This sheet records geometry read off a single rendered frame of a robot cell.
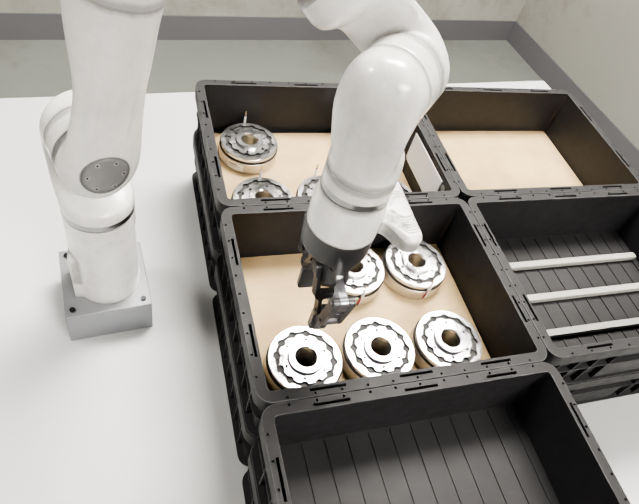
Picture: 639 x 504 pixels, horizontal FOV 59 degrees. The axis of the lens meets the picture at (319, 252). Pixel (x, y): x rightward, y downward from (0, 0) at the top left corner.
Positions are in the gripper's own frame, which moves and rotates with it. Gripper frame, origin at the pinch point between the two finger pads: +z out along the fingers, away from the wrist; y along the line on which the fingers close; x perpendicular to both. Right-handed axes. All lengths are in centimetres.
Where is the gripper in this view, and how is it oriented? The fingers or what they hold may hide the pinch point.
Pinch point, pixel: (312, 298)
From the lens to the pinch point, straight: 69.1
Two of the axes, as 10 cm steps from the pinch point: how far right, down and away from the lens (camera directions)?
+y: 2.3, 7.8, -5.8
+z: -2.2, 6.2, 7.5
